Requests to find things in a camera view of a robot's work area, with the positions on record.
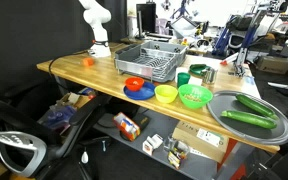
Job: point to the orange plastic bowl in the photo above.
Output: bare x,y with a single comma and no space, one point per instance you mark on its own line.
134,85

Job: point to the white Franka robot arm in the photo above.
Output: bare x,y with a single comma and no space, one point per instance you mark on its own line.
97,20

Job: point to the yellow plastic bowl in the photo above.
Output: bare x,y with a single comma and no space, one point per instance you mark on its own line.
166,94

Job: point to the green plastic bowl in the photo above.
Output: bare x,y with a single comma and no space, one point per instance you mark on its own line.
204,93

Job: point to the blue plastic plate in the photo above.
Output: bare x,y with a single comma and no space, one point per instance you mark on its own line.
147,93

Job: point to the grey dish drying rack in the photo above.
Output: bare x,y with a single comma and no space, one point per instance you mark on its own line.
140,68

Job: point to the flat black box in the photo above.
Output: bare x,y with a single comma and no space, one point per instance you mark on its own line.
141,120

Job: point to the grey lower table shelf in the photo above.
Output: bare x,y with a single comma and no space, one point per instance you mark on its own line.
157,125

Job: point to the orange colourful snack box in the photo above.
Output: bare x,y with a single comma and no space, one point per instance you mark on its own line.
125,126

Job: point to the dark green plastic cup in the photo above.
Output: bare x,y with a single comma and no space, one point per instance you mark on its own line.
183,80

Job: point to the pile of pale nuts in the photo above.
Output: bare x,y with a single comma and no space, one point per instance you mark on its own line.
192,98

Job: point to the small white carton box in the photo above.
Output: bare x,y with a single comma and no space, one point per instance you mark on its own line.
152,143

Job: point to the yellow rubber duck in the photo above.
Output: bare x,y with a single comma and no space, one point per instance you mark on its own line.
184,42

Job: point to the large printed cardboard box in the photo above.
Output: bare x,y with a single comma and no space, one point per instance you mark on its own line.
190,133

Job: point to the small orange block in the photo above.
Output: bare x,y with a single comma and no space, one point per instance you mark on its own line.
88,61

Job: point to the shiny metal cup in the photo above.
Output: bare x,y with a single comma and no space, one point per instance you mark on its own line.
210,76

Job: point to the clear plastic container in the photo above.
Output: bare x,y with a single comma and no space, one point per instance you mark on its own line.
177,151

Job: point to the blue plastic bag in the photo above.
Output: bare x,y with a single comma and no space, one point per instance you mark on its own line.
59,115

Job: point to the red white marker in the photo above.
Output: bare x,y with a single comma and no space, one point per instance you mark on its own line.
229,59

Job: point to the green cucumber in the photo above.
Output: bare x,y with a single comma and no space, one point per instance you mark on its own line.
249,118
255,105

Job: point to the round silver metal tray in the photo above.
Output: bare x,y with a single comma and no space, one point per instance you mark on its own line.
250,133

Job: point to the blue metal stand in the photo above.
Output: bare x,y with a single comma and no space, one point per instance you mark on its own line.
249,40

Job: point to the plain brown cardboard box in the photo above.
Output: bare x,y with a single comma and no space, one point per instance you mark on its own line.
272,65

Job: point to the black grey office chair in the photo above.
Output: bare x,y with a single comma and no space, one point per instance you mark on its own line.
20,140

